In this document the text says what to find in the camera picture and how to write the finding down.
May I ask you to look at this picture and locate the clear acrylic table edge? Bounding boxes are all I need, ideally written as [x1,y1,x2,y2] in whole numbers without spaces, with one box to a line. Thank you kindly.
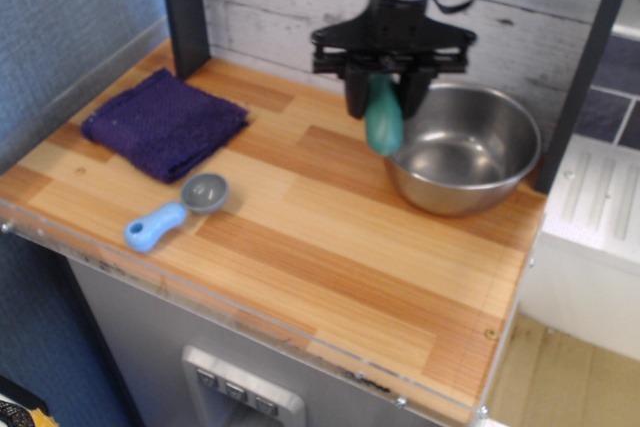
[1,194,541,426]

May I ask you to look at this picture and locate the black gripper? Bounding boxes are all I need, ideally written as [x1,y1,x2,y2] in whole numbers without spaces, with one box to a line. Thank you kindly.
[311,0,476,120]

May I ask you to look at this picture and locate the silver toy fridge cabinet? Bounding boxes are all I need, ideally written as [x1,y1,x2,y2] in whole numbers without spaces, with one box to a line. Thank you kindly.
[70,258,477,426]

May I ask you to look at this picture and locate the black yellow object corner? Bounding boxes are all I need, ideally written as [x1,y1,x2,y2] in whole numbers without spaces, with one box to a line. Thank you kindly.
[1,380,58,427]

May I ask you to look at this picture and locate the blue grey toy scoop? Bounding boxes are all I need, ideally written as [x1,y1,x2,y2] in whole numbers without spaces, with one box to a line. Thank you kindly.
[124,173,230,253]

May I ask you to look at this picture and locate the stainless steel bowl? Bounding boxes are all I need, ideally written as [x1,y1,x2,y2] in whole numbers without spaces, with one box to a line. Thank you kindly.
[385,82,542,217]

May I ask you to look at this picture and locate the dark grey left post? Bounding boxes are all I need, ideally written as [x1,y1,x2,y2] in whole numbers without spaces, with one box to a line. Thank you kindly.
[165,0,210,80]

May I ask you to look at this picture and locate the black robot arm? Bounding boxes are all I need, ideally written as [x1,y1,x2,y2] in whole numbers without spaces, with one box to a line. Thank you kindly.
[311,0,476,119]

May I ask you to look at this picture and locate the white toy sink unit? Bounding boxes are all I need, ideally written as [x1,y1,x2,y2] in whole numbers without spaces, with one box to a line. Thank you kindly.
[519,136,639,359]

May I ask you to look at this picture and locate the purple folded towel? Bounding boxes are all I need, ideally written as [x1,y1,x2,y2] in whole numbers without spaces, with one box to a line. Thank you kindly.
[81,69,248,184]

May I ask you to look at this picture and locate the grey dispenser button panel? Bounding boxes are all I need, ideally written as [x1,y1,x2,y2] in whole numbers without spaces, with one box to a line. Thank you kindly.
[181,345,306,426]

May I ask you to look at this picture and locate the green toy cucumber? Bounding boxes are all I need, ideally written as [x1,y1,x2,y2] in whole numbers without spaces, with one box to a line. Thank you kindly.
[365,74,404,156]

